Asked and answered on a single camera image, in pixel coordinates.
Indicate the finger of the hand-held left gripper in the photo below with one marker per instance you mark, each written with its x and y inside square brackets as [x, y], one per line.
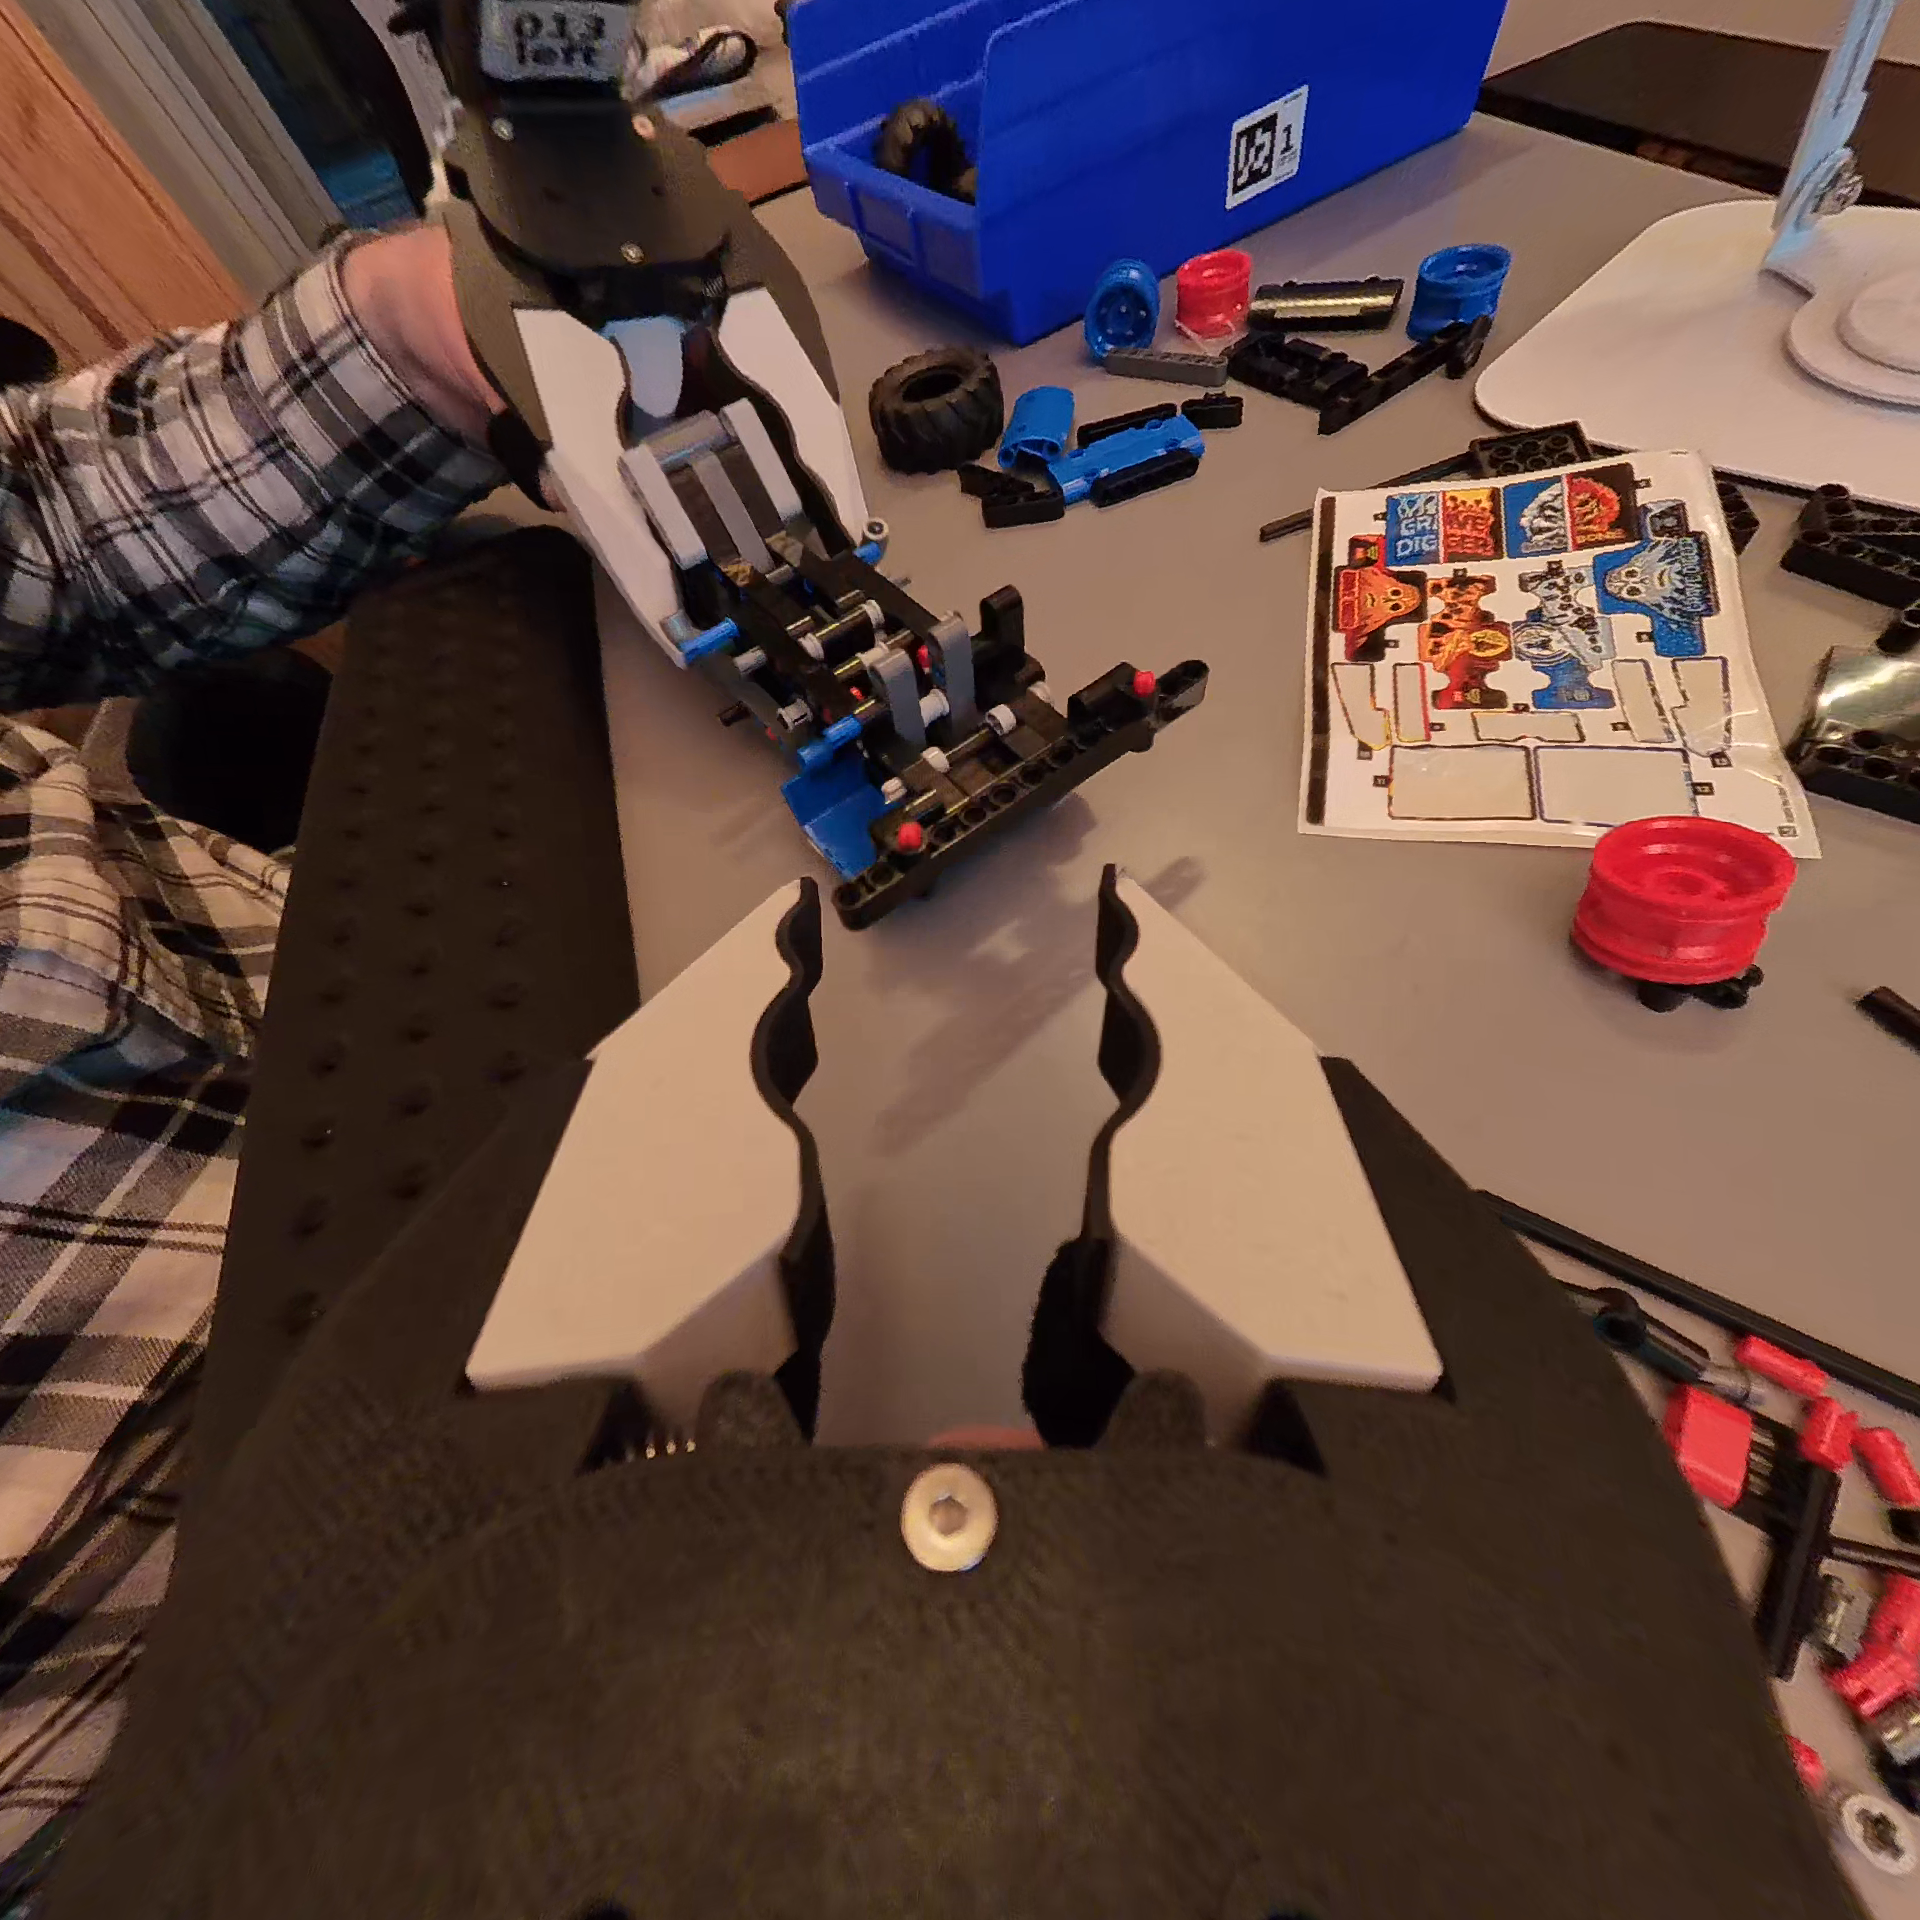
[578, 420]
[788, 376]

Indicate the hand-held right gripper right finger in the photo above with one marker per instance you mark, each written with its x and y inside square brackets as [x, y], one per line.
[1260, 1201]

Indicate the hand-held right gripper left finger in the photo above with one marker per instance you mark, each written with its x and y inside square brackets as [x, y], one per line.
[645, 1201]

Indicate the black toy vehicle chassis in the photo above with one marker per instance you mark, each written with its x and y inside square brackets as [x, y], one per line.
[840, 632]

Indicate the long black holed beam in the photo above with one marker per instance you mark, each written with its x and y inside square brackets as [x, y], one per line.
[1021, 796]

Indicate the person's left forearm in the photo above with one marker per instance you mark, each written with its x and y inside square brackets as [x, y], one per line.
[195, 481]

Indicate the grey desk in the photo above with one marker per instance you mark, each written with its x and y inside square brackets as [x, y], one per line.
[1349, 1021]

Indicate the person's left hand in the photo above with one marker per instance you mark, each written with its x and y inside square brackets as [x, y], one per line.
[427, 317]

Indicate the black toy tyre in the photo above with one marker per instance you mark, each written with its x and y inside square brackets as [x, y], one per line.
[923, 151]
[933, 414]

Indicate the blue curved toy panel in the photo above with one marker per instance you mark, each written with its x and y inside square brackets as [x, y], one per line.
[1035, 426]

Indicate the blue toy wheel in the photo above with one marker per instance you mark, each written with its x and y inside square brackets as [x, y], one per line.
[1460, 289]
[1123, 309]

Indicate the blue and black toy block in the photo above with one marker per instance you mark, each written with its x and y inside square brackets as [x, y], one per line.
[1125, 458]

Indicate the black perforated board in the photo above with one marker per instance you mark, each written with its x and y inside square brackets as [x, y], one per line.
[452, 899]

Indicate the grey holed toy beam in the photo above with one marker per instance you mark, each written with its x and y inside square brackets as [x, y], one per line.
[1167, 366]

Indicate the blue plastic bin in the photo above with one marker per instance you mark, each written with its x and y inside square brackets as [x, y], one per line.
[1125, 182]

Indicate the long black axle rod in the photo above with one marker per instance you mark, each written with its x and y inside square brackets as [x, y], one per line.
[1652, 1276]

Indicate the red toy wheel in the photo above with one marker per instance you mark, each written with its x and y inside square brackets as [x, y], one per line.
[1682, 899]
[1212, 293]

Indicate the black toy hub piece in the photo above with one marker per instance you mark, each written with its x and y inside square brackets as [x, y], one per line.
[1697, 994]

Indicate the colourful sticker sheet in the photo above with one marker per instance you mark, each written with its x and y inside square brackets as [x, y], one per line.
[1502, 780]

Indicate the pile of small toy pieces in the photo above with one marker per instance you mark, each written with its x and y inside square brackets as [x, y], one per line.
[1704, 1426]

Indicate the light wooden cabinet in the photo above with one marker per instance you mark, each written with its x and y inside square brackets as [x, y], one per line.
[92, 196]

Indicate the cluster of black toy beams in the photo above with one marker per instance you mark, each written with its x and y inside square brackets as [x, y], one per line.
[1304, 368]

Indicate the black toy cylinder piece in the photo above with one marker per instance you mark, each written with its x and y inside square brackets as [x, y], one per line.
[1328, 305]

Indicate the person in plaid shirt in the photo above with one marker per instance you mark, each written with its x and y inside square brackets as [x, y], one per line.
[106, 1125]

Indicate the white stand base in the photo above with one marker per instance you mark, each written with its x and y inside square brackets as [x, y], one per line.
[1652, 362]

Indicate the flat metal support bar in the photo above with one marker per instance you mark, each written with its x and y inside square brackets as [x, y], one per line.
[1832, 137]

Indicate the black toy frame piece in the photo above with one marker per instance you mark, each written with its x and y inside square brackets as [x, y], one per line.
[1859, 721]
[1852, 542]

